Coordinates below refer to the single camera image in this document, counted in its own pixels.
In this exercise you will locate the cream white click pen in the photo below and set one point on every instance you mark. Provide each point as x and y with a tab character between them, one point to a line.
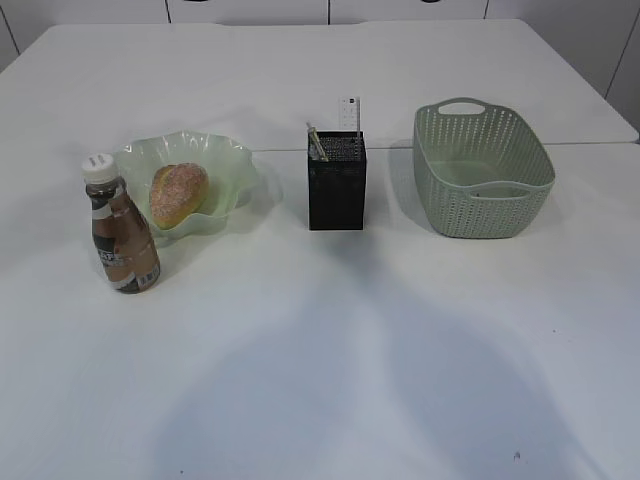
318	153

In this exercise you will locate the clear plastic ruler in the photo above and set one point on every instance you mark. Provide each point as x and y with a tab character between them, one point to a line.
349	114

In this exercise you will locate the sugared bread loaf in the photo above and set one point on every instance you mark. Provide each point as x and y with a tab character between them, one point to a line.
176	192

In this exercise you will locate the brown plastic drink bottle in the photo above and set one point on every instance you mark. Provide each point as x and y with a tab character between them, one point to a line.
120	233

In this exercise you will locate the black mesh pen holder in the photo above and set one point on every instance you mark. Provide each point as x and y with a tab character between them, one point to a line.
336	189

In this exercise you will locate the green wavy glass plate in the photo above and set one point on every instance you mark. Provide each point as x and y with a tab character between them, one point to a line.
228	164

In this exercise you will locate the green plastic woven basket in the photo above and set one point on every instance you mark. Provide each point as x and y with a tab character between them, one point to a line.
480	170

